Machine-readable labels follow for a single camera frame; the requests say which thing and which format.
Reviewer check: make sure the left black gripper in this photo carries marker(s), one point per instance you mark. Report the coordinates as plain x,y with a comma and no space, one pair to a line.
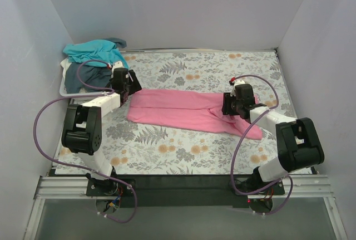
130,83

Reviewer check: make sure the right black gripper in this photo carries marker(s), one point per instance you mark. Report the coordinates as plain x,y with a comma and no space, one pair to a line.
227,104

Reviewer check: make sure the pink t shirt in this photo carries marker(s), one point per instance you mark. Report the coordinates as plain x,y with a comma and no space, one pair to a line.
184,110

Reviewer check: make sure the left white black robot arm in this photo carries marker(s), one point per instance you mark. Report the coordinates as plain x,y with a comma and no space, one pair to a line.
82,132

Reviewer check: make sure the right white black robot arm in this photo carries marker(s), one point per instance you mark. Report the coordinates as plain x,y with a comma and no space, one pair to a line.
297,140

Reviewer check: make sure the grey blue t shirt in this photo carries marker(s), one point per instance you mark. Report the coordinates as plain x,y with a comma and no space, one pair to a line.
94,77

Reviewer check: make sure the teal t shirt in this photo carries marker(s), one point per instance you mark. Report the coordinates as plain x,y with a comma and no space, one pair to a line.
94,51

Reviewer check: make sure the white plastic basket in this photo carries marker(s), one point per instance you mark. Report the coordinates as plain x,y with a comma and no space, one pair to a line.
70,84

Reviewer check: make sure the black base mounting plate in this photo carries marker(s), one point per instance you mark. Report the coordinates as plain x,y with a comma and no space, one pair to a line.
173,190

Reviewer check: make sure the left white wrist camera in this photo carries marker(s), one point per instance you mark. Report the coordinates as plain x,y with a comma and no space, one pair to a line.
115,65

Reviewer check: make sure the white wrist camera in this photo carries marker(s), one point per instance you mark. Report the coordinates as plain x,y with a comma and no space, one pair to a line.
235,81
115,65

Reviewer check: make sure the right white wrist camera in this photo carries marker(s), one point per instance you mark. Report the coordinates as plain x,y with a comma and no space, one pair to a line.
235,81

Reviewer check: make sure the aluminium frame rail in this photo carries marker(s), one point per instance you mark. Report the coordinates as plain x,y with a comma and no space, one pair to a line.
305,186

